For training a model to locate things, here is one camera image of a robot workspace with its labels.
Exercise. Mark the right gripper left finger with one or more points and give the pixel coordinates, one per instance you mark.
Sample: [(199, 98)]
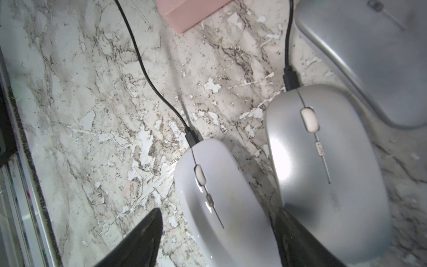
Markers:
[(140, 247)]

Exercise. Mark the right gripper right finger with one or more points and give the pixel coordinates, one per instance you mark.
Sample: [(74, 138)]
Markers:
[(297, 246)]

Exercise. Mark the white wireless mouse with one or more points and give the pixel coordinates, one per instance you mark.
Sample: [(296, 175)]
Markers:
[(224, 216)]

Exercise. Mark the pink power strip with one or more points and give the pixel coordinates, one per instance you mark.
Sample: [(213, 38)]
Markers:
[(181, 15)]

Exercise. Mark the aluminium front rail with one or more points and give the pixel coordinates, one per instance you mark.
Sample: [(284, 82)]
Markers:
[(27, 238)]

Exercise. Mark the black charging cable silver mouse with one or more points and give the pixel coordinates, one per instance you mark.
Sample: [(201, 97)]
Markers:
[(290, 76)]

